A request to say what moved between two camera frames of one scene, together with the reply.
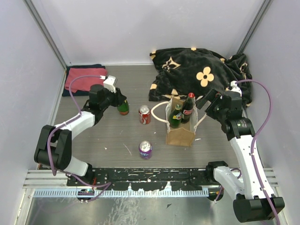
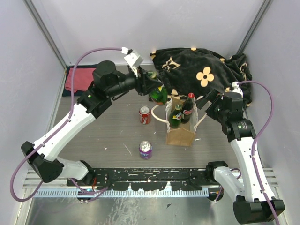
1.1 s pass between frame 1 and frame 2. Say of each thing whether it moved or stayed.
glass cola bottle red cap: stayed
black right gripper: stayed
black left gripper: moved
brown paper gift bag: stayed
